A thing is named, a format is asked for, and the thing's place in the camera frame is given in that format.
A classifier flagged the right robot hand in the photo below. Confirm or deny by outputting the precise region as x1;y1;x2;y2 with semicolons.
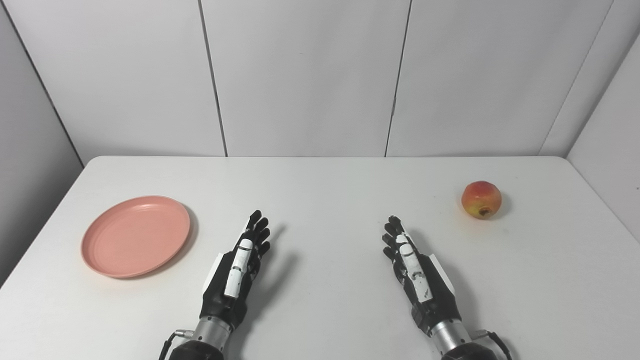
382;215;462;335

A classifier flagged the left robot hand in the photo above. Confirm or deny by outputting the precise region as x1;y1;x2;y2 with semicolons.
199;209;272;331

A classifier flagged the red yellow apple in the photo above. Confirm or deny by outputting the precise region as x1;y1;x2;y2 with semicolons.
461;180;503;220

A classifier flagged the pink plate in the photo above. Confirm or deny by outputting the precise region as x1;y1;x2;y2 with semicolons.
81;195;191;279

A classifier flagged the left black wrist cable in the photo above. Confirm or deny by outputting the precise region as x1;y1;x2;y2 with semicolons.
158;329;194;360

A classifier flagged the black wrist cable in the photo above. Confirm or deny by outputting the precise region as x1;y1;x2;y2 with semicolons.
158;329;194;360
474;329;514;360

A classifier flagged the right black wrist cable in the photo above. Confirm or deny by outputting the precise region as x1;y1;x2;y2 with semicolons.
474;329;514;360

